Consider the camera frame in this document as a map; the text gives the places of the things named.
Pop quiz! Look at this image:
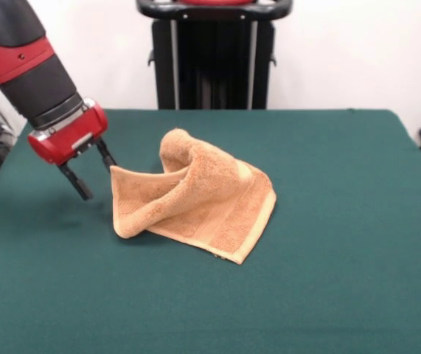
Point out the dark green table cloth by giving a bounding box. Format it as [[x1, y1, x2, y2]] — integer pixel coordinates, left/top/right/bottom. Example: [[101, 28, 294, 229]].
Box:
[[0, 108, 421, 354]]

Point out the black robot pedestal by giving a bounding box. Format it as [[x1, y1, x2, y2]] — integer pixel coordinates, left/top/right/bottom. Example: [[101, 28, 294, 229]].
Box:
[[135, 0, 293, 111]]

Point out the tan terry towel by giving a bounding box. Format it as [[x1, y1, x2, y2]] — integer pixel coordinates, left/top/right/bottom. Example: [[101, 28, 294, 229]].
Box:
[[109, 128, 277, 266]]

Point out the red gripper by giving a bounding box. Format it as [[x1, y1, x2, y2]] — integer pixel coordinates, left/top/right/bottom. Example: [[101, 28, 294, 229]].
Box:
[[27, 98, 118, 201]]

